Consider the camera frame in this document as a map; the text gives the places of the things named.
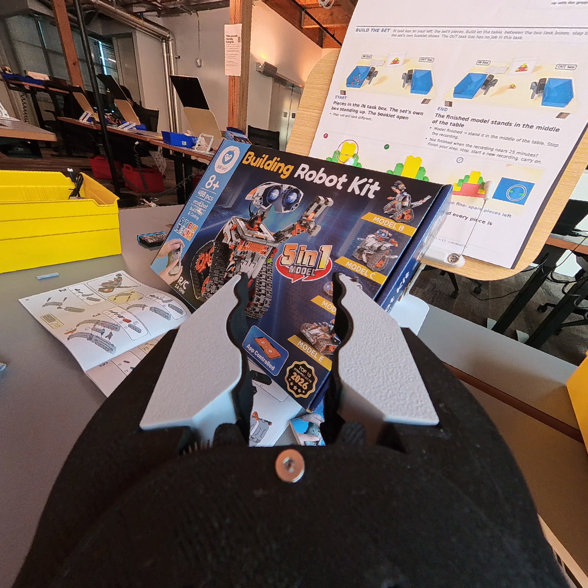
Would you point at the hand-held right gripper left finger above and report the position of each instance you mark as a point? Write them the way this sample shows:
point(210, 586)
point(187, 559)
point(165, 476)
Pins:
point(197, 363)

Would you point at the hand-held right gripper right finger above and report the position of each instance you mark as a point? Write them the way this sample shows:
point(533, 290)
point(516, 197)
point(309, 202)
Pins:
point(386, 363)

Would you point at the white stand base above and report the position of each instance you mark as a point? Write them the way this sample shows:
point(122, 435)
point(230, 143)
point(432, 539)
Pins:
point(413, 317)

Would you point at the printed cardboard sheet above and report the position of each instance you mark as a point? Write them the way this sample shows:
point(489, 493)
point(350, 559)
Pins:
point(307, 429)

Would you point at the white instruction booklet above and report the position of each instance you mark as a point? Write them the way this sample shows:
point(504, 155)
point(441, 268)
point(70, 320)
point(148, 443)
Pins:
point(92, 321)

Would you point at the small black blue device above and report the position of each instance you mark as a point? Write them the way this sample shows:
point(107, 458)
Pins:
point(151, 238)

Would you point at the small blue stick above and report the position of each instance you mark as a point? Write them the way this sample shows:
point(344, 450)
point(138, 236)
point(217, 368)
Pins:
point(48, 275)

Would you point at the blue robot kit box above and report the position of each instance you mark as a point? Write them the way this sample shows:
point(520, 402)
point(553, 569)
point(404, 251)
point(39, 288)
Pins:
point(275, 206)

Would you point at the red bags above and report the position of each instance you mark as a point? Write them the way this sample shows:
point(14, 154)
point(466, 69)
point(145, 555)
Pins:
point(133, 177)

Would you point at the yellow bin with bags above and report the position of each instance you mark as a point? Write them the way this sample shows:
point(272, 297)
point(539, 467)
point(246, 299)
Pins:
point(579, 404)

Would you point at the blue bin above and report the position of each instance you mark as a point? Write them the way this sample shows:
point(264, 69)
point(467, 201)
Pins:
point(179, 139)

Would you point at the printed instruction sheet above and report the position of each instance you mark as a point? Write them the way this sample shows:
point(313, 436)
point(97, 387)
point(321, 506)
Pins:
point(459, 115)

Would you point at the black cardboard sign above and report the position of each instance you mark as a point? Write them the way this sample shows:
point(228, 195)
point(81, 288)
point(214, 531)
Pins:
point(190, 96)

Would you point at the wooden display board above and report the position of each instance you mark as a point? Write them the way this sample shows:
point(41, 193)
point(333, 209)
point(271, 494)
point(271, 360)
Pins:
point(312, 101)

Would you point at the white paper note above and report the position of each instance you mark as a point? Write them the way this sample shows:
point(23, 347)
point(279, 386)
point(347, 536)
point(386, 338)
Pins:
point(233, 48)

